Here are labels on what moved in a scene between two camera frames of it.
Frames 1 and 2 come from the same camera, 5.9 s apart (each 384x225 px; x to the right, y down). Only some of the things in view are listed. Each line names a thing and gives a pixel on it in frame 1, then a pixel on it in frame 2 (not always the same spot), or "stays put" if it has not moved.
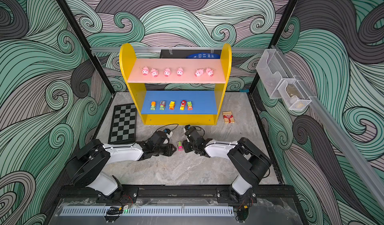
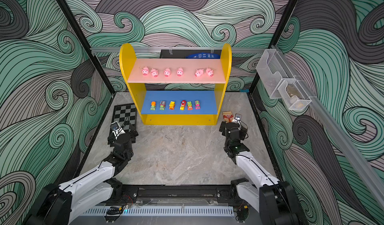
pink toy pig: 167,72 stays put
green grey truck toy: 162,105 stays put
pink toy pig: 145,70 stays put
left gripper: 169,150 to 131,136
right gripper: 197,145 to 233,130
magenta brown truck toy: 180,146 to 197,104
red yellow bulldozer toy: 183,104 stays put
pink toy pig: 154,72 stays put
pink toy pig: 199,73 stays put
